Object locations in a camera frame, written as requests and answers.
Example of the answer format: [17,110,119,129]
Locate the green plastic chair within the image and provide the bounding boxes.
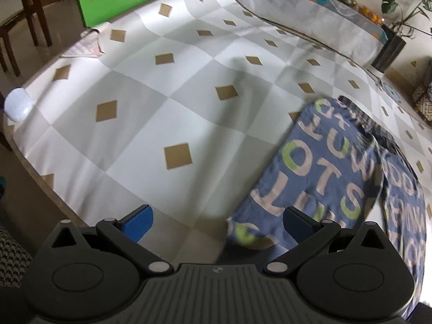
[73,0,163,28]

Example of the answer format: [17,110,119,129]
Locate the cloth-covered side table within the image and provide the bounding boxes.
[236,0,387,68]

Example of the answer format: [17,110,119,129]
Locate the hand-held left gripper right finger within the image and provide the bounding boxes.
[263,207,385,275]

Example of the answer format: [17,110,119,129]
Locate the white egg-shaped object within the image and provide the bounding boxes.
[4,88,34,122]

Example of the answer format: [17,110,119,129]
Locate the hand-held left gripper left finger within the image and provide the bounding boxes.
[50,204,173,276]

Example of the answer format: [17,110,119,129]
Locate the large-leaf green plant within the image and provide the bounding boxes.
[381,0,432,38]

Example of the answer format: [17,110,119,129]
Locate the round pale blue disc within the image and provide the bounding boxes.
[381,81,403,103]

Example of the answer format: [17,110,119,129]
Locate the pile of oranges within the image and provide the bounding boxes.
[358,5,383,24]

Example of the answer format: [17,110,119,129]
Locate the black white patterned cushion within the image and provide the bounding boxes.
[0,224,34,287]

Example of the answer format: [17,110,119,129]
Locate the dark wooden chair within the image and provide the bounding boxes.
[0,0,53,75]

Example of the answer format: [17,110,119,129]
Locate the folded printed paper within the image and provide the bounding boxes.
[61,30,105,58]

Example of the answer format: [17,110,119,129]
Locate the blue letter-print pants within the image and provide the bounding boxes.
[226,96,427,311]

